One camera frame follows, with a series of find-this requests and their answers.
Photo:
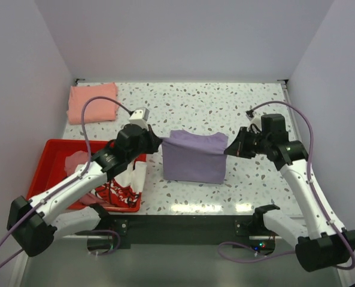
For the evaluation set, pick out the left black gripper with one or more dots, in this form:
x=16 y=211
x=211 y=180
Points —
x=153 y=140

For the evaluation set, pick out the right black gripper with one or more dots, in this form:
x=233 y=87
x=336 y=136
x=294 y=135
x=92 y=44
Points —
x=237 y=147

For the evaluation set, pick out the purple t shirt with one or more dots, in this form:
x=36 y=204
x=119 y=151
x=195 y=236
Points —
x=194 y=158

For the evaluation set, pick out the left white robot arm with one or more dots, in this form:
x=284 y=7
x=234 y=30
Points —
x=34 y=223

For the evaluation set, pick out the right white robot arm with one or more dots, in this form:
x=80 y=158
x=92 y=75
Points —
x=324 y=240

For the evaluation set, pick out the folded salmon pink t shirt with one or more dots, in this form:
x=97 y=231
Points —
x=98 y=110

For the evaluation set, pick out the white and red t shirt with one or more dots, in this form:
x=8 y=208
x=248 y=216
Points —
x=123 y=193

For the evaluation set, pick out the dusty pink t shirt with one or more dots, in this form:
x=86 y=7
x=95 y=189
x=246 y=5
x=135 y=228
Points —
x=72 y=162

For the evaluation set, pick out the red plastic tray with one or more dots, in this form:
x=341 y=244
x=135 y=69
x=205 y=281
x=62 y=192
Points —
x=50 y=170

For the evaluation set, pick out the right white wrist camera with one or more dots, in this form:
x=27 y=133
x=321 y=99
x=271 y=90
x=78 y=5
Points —
x=254 y=119

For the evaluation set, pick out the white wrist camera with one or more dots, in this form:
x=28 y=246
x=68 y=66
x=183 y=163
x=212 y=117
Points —
x=140 y=117
x=254 y=119

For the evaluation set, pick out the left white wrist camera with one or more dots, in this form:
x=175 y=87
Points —
x=140 y=117

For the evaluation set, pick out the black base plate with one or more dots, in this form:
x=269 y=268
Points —
x=182 y=230

